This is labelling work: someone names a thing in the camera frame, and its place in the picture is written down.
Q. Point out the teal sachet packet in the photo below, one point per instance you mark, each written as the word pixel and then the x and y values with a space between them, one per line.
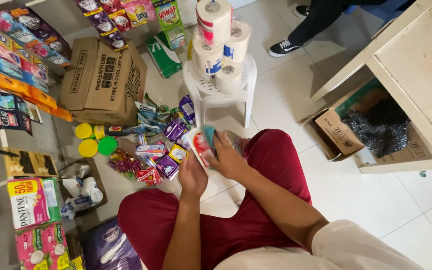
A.
pixel 208 134

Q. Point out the person's right hand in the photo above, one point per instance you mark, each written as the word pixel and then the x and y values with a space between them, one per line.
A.
pixel 229 161

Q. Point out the dark purple softener sachet strip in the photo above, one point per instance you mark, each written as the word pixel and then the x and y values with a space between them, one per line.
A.
pixel 41 32

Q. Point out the green white carton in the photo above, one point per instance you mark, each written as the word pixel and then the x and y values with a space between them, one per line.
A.
pixel 163 56

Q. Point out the open brown cardboard box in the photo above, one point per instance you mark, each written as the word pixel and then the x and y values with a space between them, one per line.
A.
pixel 338 135

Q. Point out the heap of mixed sachets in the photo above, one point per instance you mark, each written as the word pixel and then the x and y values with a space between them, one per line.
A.
pixel 152 150

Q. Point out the plain white toilet paper roll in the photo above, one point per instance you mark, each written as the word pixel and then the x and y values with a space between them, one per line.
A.
pixel 228 78

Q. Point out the red-print toilet paper roll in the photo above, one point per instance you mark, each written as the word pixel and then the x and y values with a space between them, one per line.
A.
pixel 214 20

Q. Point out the green round lid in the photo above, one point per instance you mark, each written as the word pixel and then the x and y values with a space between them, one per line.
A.
pixel 107 146

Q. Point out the large brown cardboard box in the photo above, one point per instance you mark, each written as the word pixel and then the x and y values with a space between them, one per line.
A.
pixel 103 82

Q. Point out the green detergent sachet strip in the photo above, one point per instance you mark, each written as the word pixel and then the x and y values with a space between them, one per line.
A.
pixel 168 17

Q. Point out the person's red trousers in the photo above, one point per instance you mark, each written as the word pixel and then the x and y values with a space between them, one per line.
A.
pixel 238 232

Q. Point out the purple gold sachet strip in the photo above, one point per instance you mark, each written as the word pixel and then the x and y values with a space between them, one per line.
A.
pixel 101 24

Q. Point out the pink green shampoo sachet card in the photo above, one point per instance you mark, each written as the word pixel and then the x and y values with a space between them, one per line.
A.
pixel 32 202

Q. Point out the white wooden table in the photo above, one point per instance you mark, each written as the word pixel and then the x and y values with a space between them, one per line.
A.
pixel 414 56

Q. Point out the pink coconut-print sachet card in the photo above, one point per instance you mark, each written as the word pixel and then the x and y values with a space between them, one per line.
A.
pixel 43 247

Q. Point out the blue chair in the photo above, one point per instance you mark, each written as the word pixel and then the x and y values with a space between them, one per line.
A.
pixel 384 9

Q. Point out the yellow round lid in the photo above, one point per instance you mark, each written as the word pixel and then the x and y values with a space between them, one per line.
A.
pixel 88 148
pixel 84 131

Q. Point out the heap of steel scourers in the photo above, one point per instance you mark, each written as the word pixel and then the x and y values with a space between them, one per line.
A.
pixel 377 127

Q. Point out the clear red-print plastic packet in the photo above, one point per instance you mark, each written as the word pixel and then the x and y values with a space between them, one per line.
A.
pixel 239 143

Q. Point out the purple white packet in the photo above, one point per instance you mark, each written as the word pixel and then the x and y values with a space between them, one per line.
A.
pixel 187 109

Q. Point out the blue-print toilet paper roll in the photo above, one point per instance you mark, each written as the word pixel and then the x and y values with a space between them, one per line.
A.
pixel 237 41

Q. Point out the blue-label toilet paper roll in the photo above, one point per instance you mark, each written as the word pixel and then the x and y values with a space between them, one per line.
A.
pixel 206 58

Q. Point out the orange sachet strip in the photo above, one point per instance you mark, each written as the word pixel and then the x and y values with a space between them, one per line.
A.
pixel 24 92

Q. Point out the pink yellow sachet strip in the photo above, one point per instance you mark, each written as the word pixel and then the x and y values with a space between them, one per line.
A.
pixel 138 13

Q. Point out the person's left hand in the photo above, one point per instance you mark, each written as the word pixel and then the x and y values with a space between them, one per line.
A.
pixel 192 178

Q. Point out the pink blue sachet strips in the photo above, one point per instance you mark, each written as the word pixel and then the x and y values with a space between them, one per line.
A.
pixel 9 54

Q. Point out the dark bottle with yellow cap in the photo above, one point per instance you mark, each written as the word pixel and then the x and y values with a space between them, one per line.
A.
pixel 113 131

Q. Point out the dark blue shampoo sachet strip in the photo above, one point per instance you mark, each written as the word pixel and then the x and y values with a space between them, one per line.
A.
pixel 9 112

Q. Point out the white plastic stool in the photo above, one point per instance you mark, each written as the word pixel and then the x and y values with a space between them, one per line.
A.
pixel 208 88

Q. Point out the gold black sachet card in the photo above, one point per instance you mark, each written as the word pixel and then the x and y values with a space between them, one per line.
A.
pixel 30 164

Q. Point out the large purple pad pack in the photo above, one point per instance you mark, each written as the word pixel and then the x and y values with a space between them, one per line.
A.
pixel 109 247

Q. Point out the white red sachet strip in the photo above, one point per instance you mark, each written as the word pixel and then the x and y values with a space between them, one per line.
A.
pixel 200 148

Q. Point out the tray of white blue packets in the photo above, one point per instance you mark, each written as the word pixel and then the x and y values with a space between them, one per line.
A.
pixel 83 191

